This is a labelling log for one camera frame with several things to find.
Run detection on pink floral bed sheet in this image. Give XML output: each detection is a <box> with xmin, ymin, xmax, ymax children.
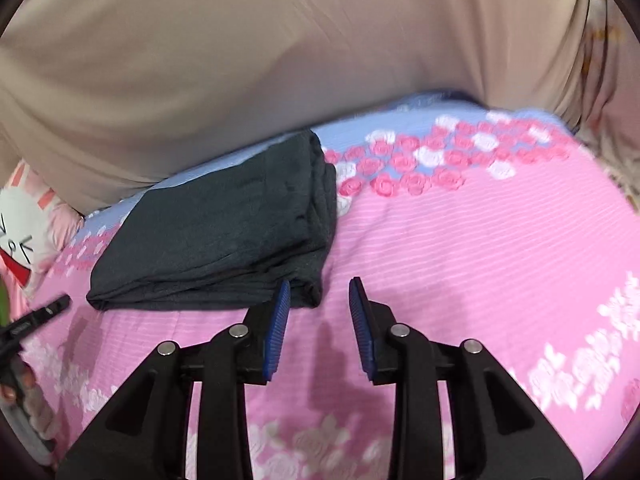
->
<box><xmin>10</xmin><ymin>89</ymin><xmax>640</xmax><ymax>480</ymax></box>

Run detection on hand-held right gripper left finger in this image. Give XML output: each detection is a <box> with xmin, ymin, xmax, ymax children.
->
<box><xmin>56</xmin><ymin>280</ymin><xmax>292</xmax><ymax>480</ymax></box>

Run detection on dark grey pants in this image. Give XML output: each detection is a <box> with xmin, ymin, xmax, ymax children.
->
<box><xmin>86</xmin><ymin>129</ymin><xmax>339</xmax><ymax>312</ymax></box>

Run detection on cartoon rabbit pillow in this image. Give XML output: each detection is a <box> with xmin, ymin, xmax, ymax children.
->
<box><xmin>0</xmin><ymin>159</ymin><xmax>86</xmax><ymax>311</ymax></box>

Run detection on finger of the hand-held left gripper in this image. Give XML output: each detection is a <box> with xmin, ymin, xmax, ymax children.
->
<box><xmin>22</xmin><ymin>294</ymin><xmax>72</xmax><ymax>333</ymax></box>

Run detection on light patterned cloth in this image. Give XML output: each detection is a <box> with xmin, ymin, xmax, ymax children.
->
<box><xmin>570</xmin><ymin>0</ymin><xmax>640</xmax><ymax>198</ymax></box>

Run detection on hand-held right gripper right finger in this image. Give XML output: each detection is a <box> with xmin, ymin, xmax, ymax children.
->
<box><xmin>348</xmin><ymin>276</ymin><xmax>584</xmax><ymax>480</ymax></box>

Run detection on person's left hand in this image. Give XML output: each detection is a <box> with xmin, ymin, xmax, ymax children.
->
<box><xmin>0</xmin><ymin>360</ymin><xmax>38</xmax><ymax>403</ymax></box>

